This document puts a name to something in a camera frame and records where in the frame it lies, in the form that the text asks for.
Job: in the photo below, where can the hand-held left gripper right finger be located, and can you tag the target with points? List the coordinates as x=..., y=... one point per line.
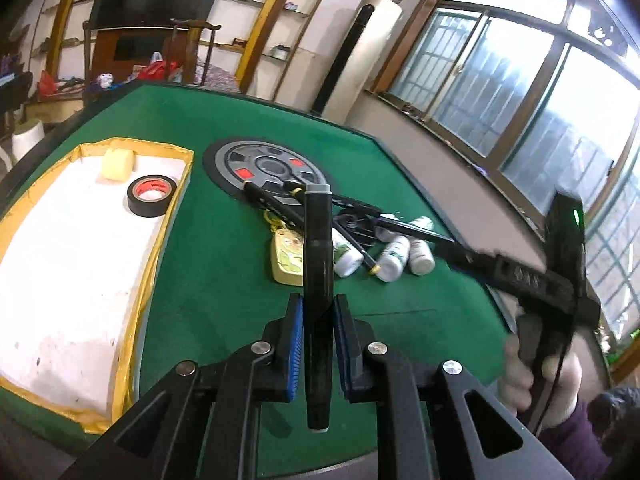
x=342, y=350

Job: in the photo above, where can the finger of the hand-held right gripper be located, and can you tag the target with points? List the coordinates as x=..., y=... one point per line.
x=357, y=203
x=450, y=250

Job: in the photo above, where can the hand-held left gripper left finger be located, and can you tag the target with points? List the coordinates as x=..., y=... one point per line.
x=296, y=350

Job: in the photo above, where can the white pill bottle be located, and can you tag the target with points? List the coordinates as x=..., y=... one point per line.
x=423, y=223
x=392, y=260
x=421, y=257
x=346, y=257

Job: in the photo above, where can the black marker pen grey ends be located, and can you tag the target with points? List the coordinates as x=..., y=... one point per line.
x=318, y=260

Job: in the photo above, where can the white tray with yellow tape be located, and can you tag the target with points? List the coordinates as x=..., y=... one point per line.
x=75, y=260

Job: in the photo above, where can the person's right forearm purple sleeve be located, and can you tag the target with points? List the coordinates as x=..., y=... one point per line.
x=570, y=442

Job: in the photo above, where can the person's right hand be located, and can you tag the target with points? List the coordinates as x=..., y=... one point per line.
x=515, y=385

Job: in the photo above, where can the round table centre panel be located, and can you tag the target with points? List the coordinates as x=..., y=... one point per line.
x=235, y=160

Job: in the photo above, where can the tower air conditioner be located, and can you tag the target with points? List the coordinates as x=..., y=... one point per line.
x=360, y=55

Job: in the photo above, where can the purple patterned cloth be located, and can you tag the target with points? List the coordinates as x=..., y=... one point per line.
x=217, y=76

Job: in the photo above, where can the black tape roll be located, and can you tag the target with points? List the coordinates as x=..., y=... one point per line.
x=137, y=205

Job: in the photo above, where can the wooden chair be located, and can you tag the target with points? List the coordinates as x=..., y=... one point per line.
x=192, y=50

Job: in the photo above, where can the red plastic bag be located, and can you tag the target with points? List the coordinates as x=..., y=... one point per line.
x=159, y=70

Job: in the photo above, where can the yellow sponge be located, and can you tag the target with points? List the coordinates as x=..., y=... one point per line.
x=117, y=165

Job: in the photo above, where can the wooden television cabinet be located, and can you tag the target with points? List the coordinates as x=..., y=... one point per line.
x=130, y=50

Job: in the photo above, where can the white cylindrical stool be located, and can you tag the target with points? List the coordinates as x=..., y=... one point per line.
x=27, y=140

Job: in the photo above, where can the window with wooden frame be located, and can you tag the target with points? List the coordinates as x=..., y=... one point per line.
x=500, y=85

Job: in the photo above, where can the wooden wall shelf unit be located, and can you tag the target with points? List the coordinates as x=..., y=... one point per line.
x=270, y=10

